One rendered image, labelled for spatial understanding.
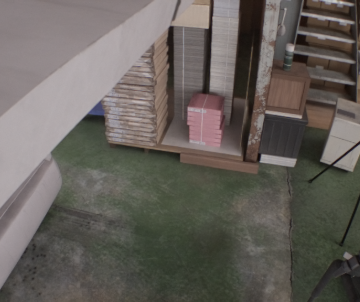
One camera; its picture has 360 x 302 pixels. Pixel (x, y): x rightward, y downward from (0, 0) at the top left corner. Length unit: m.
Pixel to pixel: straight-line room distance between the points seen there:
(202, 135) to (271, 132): 0.60
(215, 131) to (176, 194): 0.64
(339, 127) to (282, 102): 0.57
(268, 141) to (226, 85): 0.63
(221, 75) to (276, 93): 0.60
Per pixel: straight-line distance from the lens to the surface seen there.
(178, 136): 2.97
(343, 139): 2.87
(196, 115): 2.70
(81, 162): 2.95
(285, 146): 2.80
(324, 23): 4.61
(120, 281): 2.11
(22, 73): 0.27
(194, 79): 2.94
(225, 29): 2.74
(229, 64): 2.84
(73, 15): 0.38
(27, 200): 1.97
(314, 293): 1.66
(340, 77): 4.01
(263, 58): 2.33
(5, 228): 1.87
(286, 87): 2.51
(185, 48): 2.84
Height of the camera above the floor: 1.84
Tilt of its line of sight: 39 degrees down
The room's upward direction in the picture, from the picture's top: straight up
